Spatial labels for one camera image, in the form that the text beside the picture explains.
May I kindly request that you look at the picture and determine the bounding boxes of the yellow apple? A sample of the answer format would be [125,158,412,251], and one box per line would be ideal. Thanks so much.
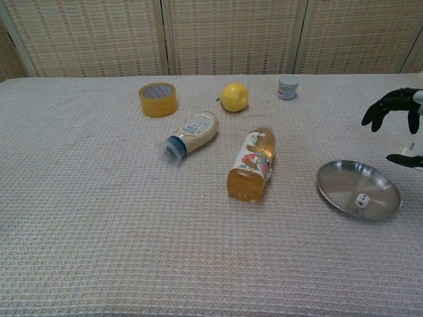
[216,83,250,113]

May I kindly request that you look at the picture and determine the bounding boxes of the small white jar grey lid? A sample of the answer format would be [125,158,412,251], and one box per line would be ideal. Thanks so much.
[276,75,299,101]

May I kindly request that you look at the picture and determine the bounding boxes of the white paper cup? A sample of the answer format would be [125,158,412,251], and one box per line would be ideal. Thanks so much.
[401,131,423,171]

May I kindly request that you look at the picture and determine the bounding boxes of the white dice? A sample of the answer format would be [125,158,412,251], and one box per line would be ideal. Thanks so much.
[354,193,370,211]

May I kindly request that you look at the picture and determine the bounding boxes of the woven bamboo screen panel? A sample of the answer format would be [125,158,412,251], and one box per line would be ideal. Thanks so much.
[163,0,309,77]
[0,0,170,78]
[401,34,423,74]
[293,0,423,75]
[0,19,30,82]

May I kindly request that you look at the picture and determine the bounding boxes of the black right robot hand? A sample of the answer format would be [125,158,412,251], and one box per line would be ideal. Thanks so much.
[361,86,423,170]

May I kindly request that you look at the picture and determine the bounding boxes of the yellow adhesive tape roll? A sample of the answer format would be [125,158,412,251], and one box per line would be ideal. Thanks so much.
[137,82,180,118]

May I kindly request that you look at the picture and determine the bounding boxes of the round steel plate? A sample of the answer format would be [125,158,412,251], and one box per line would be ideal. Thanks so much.
[316,160,403,221]

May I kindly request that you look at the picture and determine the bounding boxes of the sauce squeeze bottle blue cap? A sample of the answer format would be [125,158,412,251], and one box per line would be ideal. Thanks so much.
[160,111,220,167]

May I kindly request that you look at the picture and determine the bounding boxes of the amber drink bottle cartoon label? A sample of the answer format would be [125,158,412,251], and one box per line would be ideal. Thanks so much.
[226,125,277,203]

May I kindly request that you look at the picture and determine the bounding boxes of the white waffle tablecloth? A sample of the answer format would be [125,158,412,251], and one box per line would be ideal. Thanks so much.
[0,73,423,317]

